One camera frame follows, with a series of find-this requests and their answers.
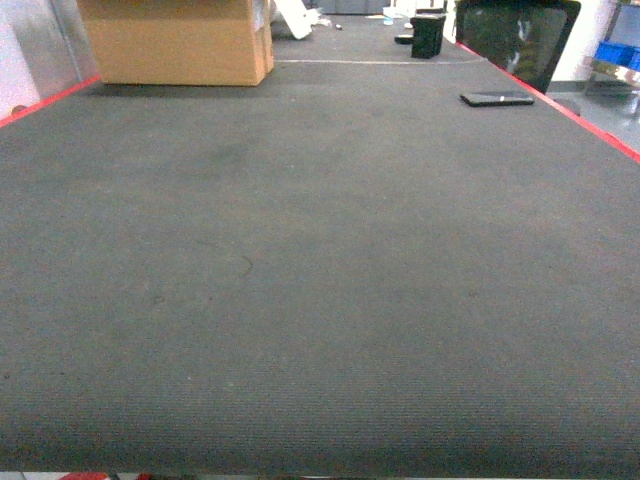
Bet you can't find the black smartphone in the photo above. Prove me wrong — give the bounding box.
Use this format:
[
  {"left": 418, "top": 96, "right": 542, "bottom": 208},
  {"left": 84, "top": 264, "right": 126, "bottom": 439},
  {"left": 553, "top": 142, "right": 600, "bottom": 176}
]
[{"left": 459, "top": 91, "right": 535, "bottom": 108}]

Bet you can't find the steel shelf rack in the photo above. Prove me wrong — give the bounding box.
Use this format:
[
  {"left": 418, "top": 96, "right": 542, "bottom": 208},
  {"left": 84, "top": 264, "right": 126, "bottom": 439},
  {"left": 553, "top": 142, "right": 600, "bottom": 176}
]
[{"left": 584, "top": 1, "right": 639, "bottom": 120}]

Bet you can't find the black block stack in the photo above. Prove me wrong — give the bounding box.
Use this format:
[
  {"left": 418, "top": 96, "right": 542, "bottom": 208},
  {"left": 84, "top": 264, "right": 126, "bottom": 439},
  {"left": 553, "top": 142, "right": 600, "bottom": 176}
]
[{"left": 394, "top": 11, "right": 446, "bottom": 59}]

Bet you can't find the large cardboard box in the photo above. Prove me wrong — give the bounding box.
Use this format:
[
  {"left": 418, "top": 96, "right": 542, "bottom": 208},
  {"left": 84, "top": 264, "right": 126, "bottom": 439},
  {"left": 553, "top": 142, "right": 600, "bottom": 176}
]
[{"left": 77, "top": 0, "right": 274, "bottom": 87}]

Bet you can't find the blue bin lower shelf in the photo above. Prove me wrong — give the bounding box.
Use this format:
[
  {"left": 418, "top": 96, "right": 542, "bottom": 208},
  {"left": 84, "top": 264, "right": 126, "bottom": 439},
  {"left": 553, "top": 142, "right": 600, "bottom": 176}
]
[{"left": 595, "top": 41, "right": 640, "bottom": 71}]

